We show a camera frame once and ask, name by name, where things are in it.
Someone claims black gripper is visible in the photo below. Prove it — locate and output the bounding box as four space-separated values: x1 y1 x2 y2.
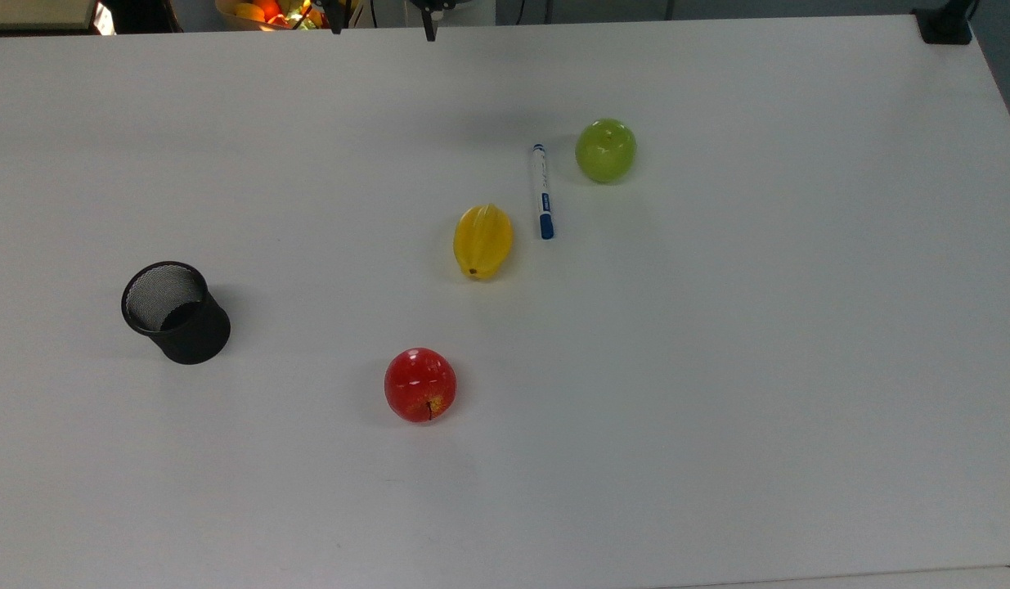
321 0 473 43

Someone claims blue white marker pen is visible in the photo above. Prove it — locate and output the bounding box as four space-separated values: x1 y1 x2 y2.
531 144 555 241

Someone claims black mesh pen cup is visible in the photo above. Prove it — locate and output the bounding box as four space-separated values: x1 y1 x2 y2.
120 261 231 366

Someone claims bowl of mixed fruit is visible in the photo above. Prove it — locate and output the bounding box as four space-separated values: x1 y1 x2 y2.
214 0 366 32

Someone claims yellow starfruit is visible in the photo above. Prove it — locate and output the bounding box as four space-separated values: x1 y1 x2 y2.
453 204 514 281

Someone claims green apple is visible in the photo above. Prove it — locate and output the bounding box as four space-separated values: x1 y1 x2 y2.
575 118 638 184

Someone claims beige box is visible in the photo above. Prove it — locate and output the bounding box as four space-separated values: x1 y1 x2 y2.
0 0 101 34

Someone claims red apple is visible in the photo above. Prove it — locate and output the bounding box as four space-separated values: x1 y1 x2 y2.
384 348 458 424

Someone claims black camera stand base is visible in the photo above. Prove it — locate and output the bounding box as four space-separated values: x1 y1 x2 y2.
913 0 976 45

